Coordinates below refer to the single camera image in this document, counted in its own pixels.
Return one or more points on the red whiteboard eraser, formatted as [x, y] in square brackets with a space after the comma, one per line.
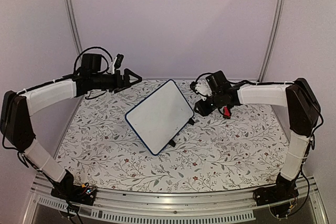
[226, 112]

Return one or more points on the right aluminium frame post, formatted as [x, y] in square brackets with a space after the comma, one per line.
[271, 40]

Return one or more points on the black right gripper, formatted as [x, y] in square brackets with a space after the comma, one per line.
[203, 110]

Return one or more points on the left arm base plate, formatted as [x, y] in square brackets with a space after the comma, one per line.
[83, 194]

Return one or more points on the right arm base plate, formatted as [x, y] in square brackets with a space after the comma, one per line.
[276, 193]

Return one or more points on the floral patterned table mat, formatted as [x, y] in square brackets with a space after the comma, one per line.
[214, 154]

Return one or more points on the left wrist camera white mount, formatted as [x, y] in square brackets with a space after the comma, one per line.
[116, 64]

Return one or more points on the black whiteboard stand foot left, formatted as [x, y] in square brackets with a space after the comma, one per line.
[172, 143]

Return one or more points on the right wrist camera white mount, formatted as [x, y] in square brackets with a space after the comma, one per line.
[201, 89]

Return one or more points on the aluminium frame post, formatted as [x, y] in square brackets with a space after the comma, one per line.
[271, 40]
[75, 34]

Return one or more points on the blue-framed whiteboard with writing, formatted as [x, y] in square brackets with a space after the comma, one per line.
[158, 118]

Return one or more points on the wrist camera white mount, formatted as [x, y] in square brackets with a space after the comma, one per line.
[116, 64]
[201, 89]

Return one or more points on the black whiteboard stand foot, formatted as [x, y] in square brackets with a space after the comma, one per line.
[191, 121]
[172, 143]

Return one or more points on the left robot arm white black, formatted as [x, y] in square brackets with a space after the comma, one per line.
[19, 110]

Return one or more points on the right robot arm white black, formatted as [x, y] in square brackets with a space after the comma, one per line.
[297, 97]

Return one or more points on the left aluminium frame post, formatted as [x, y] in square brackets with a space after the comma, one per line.
[75, 34]

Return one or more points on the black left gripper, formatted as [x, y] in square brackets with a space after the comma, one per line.
[121, 84]

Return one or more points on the aluminium front rail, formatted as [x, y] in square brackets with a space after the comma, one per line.
[232, 206]

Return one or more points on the black whiteboard stand foot right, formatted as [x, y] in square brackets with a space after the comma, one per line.
[191, 121]

